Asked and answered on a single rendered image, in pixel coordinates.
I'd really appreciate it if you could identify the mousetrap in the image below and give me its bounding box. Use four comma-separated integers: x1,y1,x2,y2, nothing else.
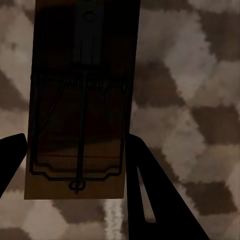
24,0,141,200

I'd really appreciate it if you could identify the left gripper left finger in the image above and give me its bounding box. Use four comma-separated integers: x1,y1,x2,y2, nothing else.
0,133,27,198

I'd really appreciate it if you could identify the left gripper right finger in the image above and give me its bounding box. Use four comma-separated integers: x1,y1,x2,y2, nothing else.
125,133,210,240

